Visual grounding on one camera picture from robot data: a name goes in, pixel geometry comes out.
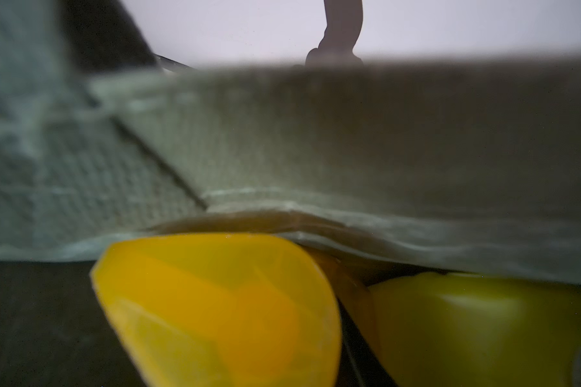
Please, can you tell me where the orange pump soap bottle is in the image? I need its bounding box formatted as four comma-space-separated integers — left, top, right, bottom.
89, 231, 383, 387

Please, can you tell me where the large yellow dish soap bottle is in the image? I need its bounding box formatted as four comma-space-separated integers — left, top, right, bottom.
370, 273, 581, 386

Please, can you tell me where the grey-green shopping bag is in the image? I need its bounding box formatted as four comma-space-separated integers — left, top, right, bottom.
0, 0, 581, 387

